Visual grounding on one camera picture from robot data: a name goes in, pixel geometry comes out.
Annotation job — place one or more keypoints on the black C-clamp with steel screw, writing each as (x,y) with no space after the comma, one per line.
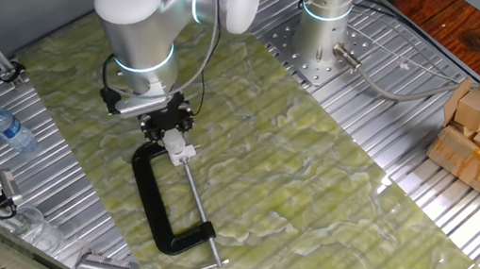
(152,200)

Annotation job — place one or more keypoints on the water bottle with blue cap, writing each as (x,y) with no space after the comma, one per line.
(10,128)

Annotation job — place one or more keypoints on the small light wooden block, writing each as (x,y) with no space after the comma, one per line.
(466,131)

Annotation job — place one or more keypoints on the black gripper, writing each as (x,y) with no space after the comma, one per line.
(168,114)

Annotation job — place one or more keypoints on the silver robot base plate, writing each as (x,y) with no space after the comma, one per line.
(284,47)

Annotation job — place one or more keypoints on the green marble pattern mat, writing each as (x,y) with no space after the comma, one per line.
(274,172)

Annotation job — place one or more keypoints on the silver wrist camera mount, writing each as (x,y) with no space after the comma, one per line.
(138,106)

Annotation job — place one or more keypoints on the white light bulb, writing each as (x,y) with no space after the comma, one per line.
(173,139)

